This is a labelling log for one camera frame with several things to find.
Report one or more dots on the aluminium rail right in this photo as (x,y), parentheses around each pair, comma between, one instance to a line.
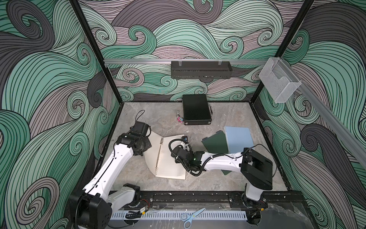
(315,90)

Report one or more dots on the black case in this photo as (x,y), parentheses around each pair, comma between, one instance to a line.
(196,110)

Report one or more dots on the light blue spiral notebook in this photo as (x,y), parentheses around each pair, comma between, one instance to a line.
(237,139)

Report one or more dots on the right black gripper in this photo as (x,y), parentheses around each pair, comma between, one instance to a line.
(176,161)

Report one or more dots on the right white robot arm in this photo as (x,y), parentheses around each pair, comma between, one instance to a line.
(255,167)

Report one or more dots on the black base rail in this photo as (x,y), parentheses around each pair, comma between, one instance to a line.
(234,199)

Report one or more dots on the blue scissors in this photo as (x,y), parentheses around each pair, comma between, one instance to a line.
(188,218)

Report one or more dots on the black wall tray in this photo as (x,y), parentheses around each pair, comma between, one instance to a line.
(201,69)

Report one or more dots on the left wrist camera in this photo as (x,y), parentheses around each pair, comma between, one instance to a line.
(141,129)

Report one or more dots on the beige spiral notebook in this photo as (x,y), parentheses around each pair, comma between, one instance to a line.
(159,160)

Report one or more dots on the clear wall holder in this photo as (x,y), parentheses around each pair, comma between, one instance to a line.
(279,79)

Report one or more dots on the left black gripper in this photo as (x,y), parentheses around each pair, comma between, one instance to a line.
(147,145)

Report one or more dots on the dark green spiral notebook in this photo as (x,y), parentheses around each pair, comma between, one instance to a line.
(216,144)

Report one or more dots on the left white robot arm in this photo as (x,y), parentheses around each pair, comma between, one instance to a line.
(93,206)

